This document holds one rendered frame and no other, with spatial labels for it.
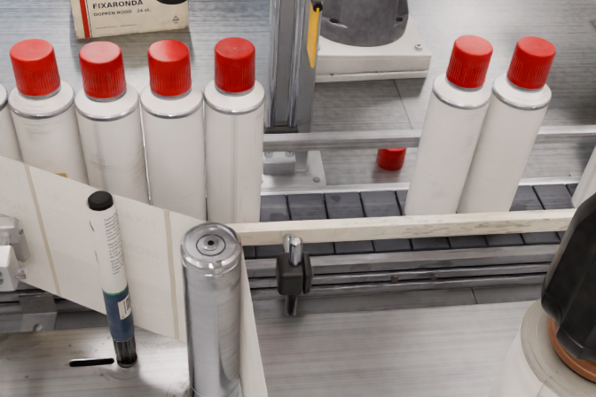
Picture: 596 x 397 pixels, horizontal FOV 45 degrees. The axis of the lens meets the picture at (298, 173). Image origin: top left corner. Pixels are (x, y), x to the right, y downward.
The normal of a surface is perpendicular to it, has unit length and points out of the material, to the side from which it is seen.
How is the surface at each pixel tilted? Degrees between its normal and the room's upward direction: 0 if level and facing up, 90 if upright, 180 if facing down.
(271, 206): 0
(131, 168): 90
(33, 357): 0
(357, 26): 71
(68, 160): 90
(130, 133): 90
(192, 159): 90
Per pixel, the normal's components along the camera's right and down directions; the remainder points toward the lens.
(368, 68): 0.17, 0.67
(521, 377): -0.98, 0.11
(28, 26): 0.07, -0.73
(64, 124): 0.74, 0.48
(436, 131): -0.66, 0.48
